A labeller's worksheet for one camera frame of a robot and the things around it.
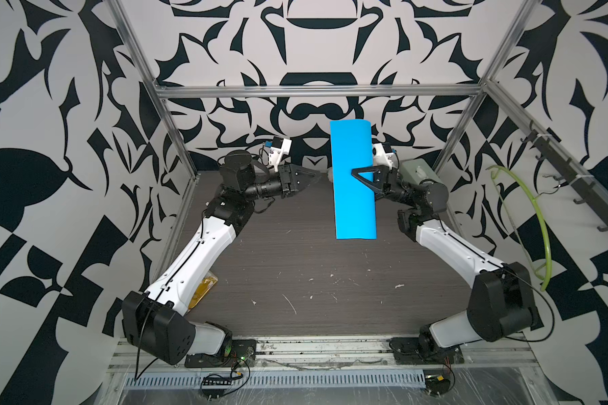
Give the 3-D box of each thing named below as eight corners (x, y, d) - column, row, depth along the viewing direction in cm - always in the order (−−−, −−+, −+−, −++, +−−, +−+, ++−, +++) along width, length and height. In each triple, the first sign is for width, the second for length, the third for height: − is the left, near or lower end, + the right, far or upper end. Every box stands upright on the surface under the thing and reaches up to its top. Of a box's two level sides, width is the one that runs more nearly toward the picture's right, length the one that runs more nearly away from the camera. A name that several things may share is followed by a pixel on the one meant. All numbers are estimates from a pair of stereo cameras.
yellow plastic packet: (188, 309, 84) (185, 307, 82) (210, 273, 92) (208, 270, 90) (198, 313, 83) (195, 311, 81) (219, 277, 91) (218, 274, 89)
